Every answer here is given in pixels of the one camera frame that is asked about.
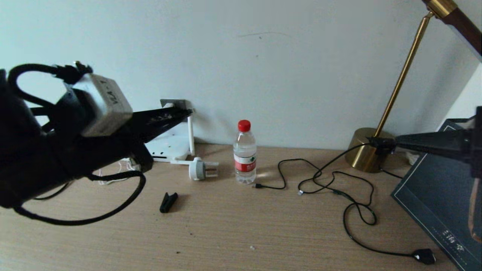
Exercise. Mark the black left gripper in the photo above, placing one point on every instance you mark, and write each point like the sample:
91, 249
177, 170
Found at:
139, 158

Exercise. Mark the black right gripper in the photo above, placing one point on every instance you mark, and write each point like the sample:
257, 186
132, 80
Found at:
477, 143

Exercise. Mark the white wifi router with antennas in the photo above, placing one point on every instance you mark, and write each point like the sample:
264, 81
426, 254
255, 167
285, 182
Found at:
173, 145

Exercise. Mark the white round plug adapter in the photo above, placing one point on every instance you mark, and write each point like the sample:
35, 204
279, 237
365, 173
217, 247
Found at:
196, 169

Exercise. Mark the crumpled white tissue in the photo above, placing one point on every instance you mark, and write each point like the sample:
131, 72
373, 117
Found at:
411, 159

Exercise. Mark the dark teal paper bag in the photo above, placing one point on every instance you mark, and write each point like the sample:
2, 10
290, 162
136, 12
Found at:
433, 195

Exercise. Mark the black block on lamp base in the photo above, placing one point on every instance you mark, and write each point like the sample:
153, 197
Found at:
381, 145

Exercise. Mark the brass desk lamp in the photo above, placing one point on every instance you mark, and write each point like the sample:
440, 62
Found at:
367, 154

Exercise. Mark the small black plastic clip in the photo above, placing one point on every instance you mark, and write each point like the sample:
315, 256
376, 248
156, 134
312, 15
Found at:
167, 202

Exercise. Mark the clear water bottle red cap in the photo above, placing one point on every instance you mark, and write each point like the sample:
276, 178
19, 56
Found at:
244, 158

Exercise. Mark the grey wall socket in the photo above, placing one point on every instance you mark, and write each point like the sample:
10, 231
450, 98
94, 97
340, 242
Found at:
173, 102

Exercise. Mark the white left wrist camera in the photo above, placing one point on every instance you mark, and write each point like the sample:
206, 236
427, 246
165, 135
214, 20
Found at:
101, 101

